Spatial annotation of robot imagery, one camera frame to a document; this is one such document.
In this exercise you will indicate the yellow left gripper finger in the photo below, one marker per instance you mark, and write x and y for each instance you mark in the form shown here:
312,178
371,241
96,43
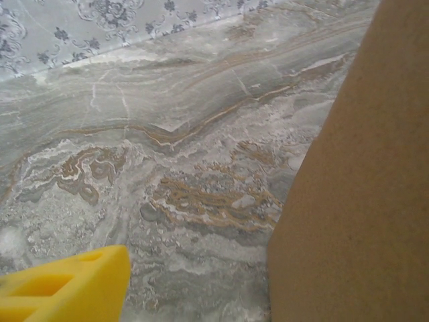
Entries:
83,295

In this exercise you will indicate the brown cardboard box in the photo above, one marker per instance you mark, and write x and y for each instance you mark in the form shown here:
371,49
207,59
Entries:
362,167

